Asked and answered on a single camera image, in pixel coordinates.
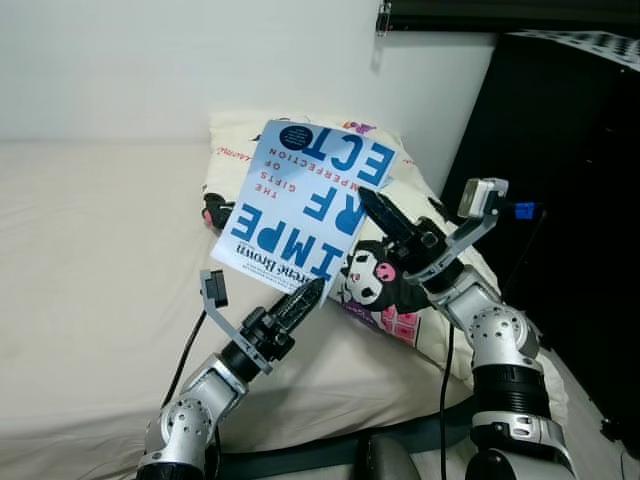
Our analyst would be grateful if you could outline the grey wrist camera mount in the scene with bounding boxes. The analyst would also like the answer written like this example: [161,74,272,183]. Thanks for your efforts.
[405,178,509,288]
[200,270,276,376]

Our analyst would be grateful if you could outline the teal upholstered bed base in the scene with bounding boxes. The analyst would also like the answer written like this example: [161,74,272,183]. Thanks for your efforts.
[215,405,473,479]

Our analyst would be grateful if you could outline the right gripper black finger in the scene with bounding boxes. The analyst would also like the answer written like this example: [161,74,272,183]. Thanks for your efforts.
[358,187,421,251]

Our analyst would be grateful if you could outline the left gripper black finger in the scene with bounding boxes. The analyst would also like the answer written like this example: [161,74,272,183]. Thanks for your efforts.
[275,278,328,336]

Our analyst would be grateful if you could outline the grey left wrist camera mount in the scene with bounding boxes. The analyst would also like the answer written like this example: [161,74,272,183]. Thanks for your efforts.
[200,270,276,376]

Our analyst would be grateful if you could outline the black white checkerboard sheet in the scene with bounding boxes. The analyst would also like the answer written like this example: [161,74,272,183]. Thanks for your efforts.
[505,28,640,73]

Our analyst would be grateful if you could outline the cream cartoon print blanket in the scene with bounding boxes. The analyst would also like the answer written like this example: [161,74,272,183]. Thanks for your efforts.
[203,108,573,426]

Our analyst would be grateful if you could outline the black cabinet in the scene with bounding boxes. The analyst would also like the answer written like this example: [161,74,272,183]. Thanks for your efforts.
[440,30,640,456]

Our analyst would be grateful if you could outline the cream sheeted mattress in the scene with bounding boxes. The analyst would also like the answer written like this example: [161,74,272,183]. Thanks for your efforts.
[0,138,481,480]

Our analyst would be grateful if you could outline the white book with blue letters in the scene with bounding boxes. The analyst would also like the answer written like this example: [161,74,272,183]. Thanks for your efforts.
[210,120,399,296]

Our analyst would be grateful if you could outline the clear blind wand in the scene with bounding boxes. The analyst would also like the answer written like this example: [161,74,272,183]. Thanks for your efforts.
[375,0,393,38]

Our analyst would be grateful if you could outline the black window blind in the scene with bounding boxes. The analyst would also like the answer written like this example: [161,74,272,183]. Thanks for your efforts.
[385,0,640,33]

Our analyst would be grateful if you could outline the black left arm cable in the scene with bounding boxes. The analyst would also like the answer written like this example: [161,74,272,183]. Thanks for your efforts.
[160,310,213,411]

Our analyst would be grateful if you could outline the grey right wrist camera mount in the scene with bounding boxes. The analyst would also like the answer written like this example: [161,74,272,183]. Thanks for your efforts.
[405,178,509,288]

